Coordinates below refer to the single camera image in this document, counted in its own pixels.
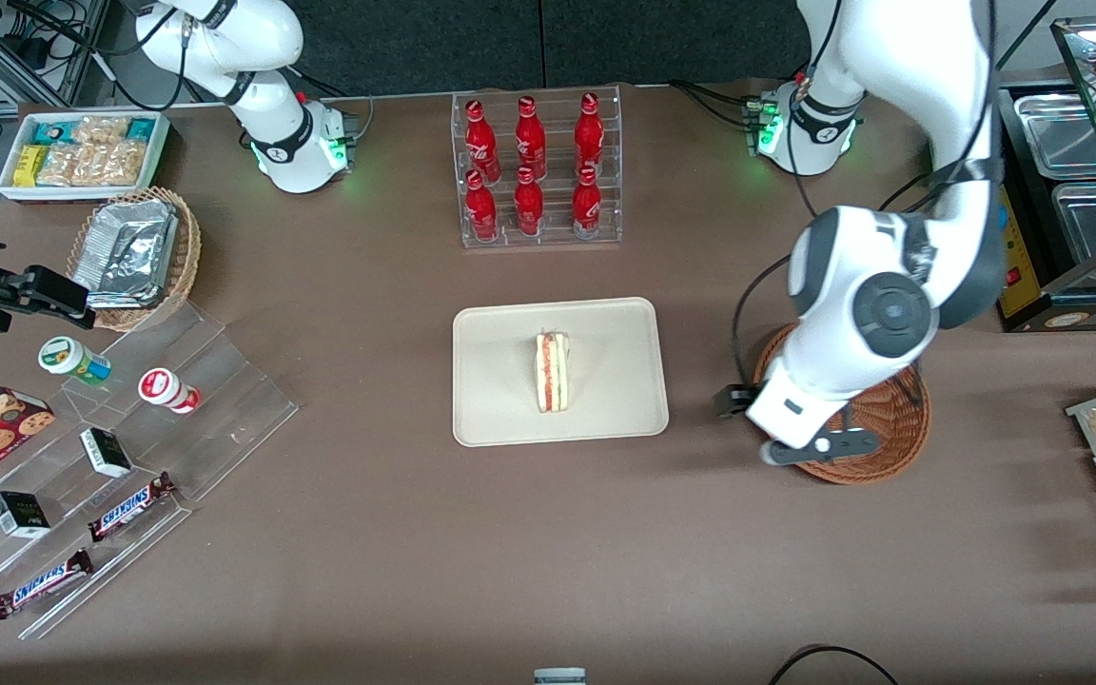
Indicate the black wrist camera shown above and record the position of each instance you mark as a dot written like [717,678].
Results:
[736,401]

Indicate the clear granola bag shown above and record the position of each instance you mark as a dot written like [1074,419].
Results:
[101,129]
[63,165]
[115,164]

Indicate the small tan wicker basket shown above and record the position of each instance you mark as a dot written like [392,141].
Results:
[188,257]

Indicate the black food warmer machine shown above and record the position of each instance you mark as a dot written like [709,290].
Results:
[1019,276]

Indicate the stacked foil trays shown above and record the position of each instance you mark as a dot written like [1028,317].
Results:
[125,252]

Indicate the large brown wicker basket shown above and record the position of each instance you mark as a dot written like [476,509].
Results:
[895,423]

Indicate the white snack bin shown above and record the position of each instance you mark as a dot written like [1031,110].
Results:
[10,188]

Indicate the red cola bottle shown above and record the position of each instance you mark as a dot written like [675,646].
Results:
[530,138]
[528,205]
[481,211]
[481,143]
[586,203]
[589,133]

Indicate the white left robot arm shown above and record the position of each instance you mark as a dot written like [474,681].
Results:
[881,295]

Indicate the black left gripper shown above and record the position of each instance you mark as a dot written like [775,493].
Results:
[731,401]

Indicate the grey white edge object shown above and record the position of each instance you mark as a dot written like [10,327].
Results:
[559,676]

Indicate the small black box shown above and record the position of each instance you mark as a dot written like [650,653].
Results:
[20,515]
[106,453]

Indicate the cream plastic tray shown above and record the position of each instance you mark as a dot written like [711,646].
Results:
[500,381]

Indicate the clear acrylic step display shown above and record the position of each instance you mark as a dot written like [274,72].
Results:
[225,419]

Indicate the red lid white cup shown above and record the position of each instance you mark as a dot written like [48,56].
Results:
[163,387]

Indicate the snickers bar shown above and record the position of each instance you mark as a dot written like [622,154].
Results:
[129,507]
[42,584]

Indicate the yellow snack packet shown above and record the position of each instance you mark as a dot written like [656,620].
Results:
[31,165]

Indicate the clear acrylic bottle rack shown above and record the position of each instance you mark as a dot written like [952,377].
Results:
[553,233]

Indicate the teal snack packet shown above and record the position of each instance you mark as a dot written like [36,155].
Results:
[51,131]
[140,128]

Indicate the triangle sandwich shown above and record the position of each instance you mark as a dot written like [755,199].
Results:
[553,371]

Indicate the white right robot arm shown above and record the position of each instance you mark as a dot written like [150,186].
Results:
[272,105]

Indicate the green lid white cup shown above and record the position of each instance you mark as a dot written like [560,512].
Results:
[68,357]

